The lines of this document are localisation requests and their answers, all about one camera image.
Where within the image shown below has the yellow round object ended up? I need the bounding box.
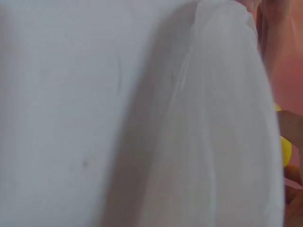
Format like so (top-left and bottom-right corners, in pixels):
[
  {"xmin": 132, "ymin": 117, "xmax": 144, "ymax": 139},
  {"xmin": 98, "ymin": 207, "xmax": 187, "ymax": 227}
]
[{"xmin": 273, "ymin": 101, "xmax": 293, "ymax": 167}]

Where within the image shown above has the person's right hand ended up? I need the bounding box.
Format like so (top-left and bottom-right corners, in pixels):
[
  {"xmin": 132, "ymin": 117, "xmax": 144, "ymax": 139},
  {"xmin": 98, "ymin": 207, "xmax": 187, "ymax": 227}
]
[{"xmin": 276, "ymin": 109, "xmax": 303, "ymax": 227}]

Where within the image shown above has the white translucent cloth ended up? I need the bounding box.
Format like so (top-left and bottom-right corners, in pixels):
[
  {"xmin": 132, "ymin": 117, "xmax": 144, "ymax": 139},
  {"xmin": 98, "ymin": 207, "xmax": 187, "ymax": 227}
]
[{"xmin": 132, "ymin": 0, "xmax": 288, "ymax": 227}]

